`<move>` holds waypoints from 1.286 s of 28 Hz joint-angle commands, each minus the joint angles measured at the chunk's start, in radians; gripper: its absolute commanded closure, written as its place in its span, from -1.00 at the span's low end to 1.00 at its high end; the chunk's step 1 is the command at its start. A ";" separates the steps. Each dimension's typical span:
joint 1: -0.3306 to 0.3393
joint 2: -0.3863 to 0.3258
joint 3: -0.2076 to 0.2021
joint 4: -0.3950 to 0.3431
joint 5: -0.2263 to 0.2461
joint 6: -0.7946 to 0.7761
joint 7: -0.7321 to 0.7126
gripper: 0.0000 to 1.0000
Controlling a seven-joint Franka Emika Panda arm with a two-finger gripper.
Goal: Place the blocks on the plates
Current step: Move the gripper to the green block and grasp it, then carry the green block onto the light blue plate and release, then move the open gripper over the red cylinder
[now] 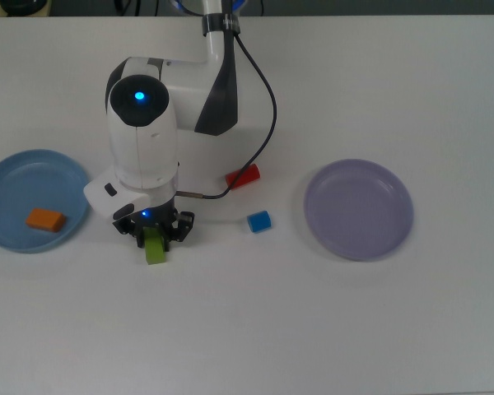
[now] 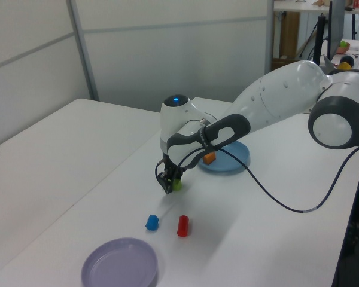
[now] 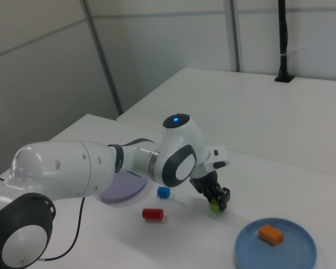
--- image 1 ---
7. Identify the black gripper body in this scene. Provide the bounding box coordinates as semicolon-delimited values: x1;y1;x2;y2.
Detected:
142;198;179;228

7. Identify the green block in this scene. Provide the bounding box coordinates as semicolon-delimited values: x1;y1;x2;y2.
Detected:
142;225;168;266

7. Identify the blue block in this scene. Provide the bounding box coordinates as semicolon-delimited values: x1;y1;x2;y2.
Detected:
246;210;272;234

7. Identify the red cylinder block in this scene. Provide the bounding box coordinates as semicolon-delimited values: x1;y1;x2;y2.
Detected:
225;163;262;191

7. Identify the orange block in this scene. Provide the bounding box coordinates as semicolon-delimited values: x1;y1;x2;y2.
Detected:
25;207;67;234

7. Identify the blue plate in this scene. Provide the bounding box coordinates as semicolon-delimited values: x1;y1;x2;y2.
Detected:
0;148;94;253

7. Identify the purple plate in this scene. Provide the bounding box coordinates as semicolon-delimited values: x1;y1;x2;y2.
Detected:
303;158;415;262

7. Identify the black round object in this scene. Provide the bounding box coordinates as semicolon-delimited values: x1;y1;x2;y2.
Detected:
0;0;43;12

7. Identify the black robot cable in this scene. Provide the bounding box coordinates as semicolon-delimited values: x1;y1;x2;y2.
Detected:
176;14;277;202

